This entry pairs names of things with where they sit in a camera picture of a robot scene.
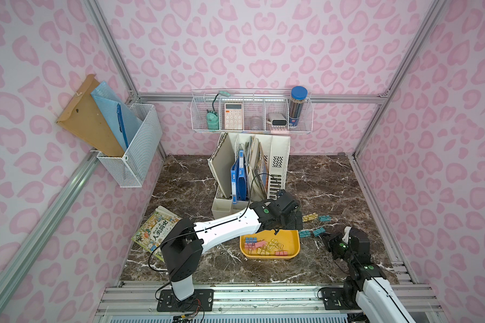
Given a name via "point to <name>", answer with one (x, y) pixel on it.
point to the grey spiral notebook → (221, 161)
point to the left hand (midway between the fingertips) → (293, 218)
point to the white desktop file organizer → (277, 149)
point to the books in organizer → (256, 169)
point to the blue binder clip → (250, 239)
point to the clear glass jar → (256, 124)
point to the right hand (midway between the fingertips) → (319, 230)
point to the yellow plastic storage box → (266, 245)
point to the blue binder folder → (238, 174)
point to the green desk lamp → (211, 116)
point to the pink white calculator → (233, 116)
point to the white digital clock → (277, 120)
